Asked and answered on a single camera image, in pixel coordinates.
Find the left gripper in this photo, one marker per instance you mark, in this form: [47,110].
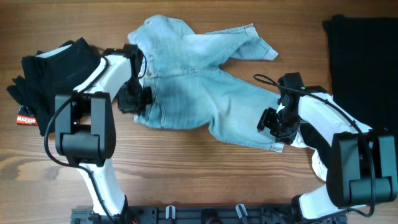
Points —
[133,109]

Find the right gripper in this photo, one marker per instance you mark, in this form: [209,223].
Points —
[267,121]

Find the light blue denim shorts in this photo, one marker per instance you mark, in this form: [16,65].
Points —
[190,89]

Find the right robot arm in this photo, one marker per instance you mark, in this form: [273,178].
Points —
[360,162]

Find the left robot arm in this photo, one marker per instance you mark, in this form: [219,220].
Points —
[85,132]

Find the white and black garment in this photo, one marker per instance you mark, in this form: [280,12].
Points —
[317,146]

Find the folded black garment stack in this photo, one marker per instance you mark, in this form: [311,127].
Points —
[50,73]

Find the orange Maxxis label card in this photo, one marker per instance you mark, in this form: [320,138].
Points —
[26,117]

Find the black shirt with logo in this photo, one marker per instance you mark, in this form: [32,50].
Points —
[363,67]

